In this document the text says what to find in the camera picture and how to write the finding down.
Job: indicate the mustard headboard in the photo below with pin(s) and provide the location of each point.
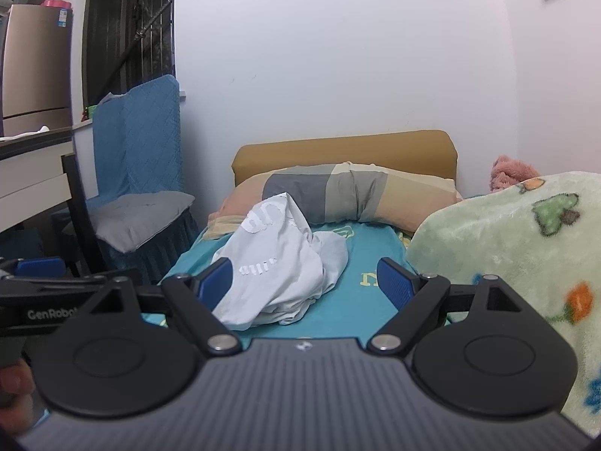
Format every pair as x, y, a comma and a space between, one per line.
352, 150

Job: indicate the pink plush toy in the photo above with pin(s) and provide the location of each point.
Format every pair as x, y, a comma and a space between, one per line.
509, 174

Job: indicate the white desk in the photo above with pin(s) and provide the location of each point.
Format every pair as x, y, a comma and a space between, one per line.
28, 183

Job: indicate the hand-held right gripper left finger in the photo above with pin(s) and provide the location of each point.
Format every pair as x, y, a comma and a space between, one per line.
217, 281

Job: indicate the dark window with grille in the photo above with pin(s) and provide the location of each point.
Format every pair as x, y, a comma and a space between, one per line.
108, 33

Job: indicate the blue quilted chair cover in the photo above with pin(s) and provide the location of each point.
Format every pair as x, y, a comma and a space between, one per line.
141, 141

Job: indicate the patchwork pillow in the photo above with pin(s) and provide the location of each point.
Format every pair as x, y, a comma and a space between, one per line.
375, 192

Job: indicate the pink lidded container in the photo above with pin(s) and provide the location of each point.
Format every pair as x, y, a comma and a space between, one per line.
57, 3

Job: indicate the green fleece printed blanket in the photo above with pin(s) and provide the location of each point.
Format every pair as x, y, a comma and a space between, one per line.
507, 253

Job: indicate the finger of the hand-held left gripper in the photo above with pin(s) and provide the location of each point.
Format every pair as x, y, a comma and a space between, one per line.
40, 266

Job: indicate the teal printed bed sheet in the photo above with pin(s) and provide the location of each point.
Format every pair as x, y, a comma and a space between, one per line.
357, 300

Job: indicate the beige refrigerator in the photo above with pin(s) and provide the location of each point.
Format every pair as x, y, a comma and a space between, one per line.
33, 65

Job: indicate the small green box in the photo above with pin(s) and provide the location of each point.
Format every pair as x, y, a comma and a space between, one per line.
90, 112

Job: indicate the black chair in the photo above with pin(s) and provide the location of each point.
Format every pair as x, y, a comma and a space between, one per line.
82, 216

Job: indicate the white t-shirt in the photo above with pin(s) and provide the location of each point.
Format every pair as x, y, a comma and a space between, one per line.
281, 263

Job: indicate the grey seat cushion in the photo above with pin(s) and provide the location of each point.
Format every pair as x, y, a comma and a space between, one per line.
136, 218

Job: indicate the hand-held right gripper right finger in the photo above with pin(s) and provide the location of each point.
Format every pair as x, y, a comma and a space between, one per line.
393, 282

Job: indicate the person's left hand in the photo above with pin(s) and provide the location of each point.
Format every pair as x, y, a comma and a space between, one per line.
14, 399

